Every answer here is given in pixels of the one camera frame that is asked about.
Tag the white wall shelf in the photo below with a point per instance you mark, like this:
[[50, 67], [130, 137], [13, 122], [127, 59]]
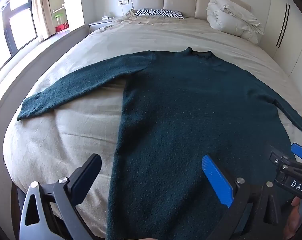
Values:
[[71, 2]]

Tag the red box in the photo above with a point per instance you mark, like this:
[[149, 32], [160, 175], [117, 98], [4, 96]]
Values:
[[62, 27]]

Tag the dark framed window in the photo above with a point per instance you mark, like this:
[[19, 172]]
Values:
[[18, 22]]

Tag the rolled white duvet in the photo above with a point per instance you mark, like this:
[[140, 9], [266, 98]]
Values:
[[230, 17]]

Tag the zebra print pillow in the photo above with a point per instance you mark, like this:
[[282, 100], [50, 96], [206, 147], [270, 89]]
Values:
[[159, 13]]

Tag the wall socket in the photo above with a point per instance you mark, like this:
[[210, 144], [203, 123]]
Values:
[[123, 2]]

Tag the beige curtain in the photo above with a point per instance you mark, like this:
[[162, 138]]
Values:
[[44, 7]]

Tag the beige pillow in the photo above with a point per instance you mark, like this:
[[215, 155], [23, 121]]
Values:
[[129, 13]]

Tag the bed with beige sheet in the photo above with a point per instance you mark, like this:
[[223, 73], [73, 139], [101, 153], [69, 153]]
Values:
[[66, 135]]

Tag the white nightstand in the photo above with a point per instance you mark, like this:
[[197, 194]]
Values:
[[99, 25]]

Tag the person's right hand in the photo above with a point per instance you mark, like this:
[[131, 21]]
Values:
[[293, 217]]

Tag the white wardrobe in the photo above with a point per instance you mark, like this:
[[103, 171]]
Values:
[[288, 30]]

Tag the green lamp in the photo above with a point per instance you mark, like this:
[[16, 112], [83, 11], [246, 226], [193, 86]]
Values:
[[57, 17]]

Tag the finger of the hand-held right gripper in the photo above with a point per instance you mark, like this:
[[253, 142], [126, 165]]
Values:
[[300, 151], [279, 158]]

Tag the dark green knit sweater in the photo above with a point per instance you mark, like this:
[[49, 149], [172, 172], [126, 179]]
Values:
[[180, 120]]

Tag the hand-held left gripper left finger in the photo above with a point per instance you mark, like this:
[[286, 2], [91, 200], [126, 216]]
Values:
[[87, 175]]

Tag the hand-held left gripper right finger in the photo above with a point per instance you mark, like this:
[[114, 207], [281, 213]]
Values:
[[217, 180]]

